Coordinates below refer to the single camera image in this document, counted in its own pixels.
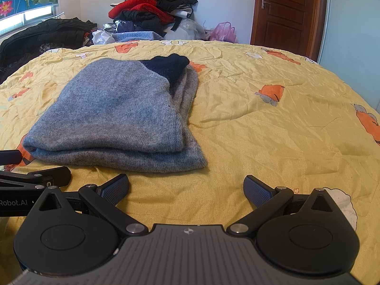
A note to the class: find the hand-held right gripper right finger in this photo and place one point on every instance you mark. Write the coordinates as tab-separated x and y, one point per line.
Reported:
255	191

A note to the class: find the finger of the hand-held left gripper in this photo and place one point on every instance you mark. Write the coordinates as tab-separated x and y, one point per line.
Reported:
53	176
10	157

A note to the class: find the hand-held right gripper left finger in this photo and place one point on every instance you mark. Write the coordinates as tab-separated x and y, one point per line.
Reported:
115	188

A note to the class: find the grey sweater with navy sleeves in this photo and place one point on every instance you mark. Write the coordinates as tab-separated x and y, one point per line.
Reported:
118	109

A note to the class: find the pile of dark and red clothes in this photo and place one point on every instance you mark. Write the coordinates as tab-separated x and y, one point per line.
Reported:
148	9

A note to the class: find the yellow printed bedsheet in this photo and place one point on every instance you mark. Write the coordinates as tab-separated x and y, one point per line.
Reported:
267	139

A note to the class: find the black coat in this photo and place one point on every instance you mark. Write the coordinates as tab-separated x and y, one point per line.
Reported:
44	35

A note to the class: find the window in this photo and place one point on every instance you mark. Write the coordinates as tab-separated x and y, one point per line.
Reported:
29	17

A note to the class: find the white crumpled plastic bag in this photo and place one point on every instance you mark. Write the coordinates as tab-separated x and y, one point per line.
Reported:
102	37

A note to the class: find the light blue fleece blanket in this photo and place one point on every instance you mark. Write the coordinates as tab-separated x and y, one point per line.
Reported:
133	37

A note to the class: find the pink plastic bag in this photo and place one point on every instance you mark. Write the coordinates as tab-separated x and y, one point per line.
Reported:
222	32

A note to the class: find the clear plastic bag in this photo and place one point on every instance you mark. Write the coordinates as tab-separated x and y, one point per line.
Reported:
190	28

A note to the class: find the brown wooden door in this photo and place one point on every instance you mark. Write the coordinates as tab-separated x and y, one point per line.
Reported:
285	14

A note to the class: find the light blue wardrobe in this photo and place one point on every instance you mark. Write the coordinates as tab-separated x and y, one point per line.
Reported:
353	35

